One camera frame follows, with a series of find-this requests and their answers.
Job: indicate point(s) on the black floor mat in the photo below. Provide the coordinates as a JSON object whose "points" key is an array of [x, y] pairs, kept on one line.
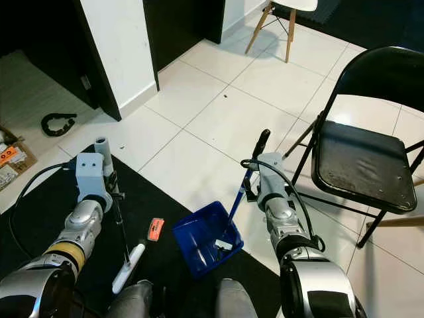
{"points": [[40, 218]]}

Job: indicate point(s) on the silver robot leg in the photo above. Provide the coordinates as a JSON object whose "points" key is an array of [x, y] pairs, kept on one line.
{"points": [[235, 301], [131, 301]]}

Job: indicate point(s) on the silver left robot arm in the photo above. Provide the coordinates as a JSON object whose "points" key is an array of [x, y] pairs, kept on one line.
{"points": [[83, 222]]}

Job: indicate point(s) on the silver left robot leg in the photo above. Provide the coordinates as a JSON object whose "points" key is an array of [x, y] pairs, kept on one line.
{"points": [[131, 301]]}

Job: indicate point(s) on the white chair with wooden legs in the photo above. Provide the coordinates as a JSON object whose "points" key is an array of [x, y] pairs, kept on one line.
{"points": [[295, 5]]}

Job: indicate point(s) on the black cabinet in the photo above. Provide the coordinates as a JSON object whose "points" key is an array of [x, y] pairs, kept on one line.
{"points": [[182, 33], [103, 79]]}

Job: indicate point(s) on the small white scrap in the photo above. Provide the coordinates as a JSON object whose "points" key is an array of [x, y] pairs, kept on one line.
{"points": [[225, 245]]}

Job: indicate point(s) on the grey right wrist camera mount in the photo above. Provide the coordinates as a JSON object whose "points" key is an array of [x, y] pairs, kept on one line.
{"points": [[271, 172]]}

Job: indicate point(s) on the light wooden bar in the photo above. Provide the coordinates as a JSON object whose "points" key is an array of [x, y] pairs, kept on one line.
{"points": [[397, 222]]}

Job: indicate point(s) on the small orange scrap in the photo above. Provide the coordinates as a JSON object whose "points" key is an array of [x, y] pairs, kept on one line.
{"points": [[156, 228]]}

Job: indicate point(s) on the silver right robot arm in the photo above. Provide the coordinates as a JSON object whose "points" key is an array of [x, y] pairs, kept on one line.
{"points": [[281, 215]]}

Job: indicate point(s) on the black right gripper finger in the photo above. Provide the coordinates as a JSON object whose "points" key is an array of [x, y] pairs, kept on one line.
{"points": [[247, 187]]}

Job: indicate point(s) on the silver right robot leg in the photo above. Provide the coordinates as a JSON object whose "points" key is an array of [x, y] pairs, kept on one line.
{"points": [[235, 301]]}

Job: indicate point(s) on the black folding chair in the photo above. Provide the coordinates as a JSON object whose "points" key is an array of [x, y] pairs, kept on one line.
{"points": [[364, 165]]}

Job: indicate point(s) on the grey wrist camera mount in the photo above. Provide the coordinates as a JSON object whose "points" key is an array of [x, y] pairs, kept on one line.
{"points": [[271, 172], [93, 172]]}

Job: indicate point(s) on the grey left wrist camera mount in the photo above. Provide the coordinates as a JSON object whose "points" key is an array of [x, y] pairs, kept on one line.
{"points": [[93, 172]]}

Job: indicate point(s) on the cardboard box of clutter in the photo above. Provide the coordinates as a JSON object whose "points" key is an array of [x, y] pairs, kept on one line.
{"points": [[16, 165]]}

